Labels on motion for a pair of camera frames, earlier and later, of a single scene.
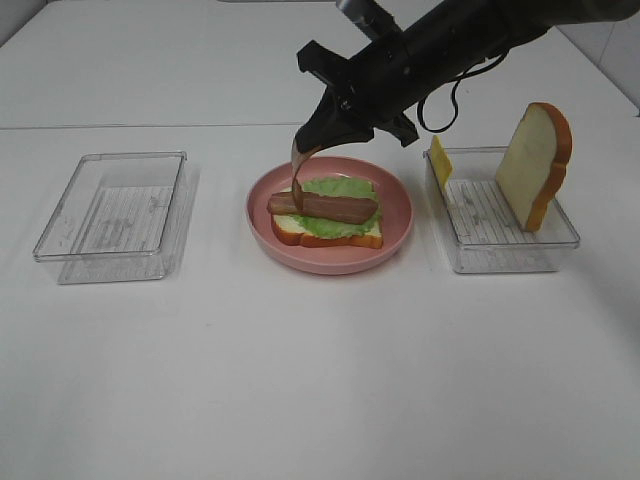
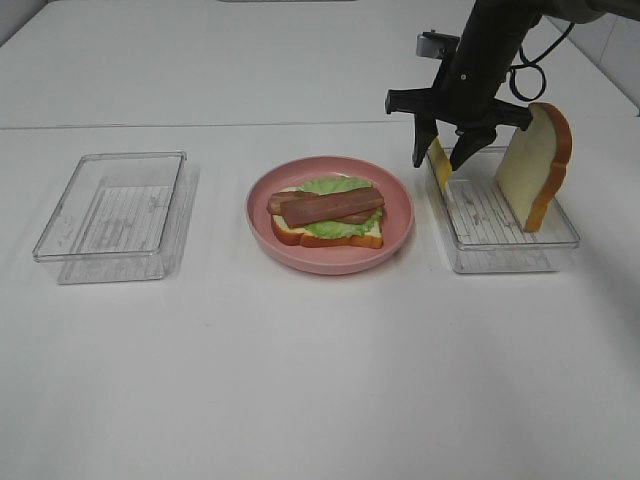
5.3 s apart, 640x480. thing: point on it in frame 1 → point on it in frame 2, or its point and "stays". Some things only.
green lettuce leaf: (338, 187) stays
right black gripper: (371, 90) → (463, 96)
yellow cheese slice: (441, 161) stays
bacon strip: (297, 160) → (331, 205)
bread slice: (534, 162) stays
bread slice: (286, 230) stays
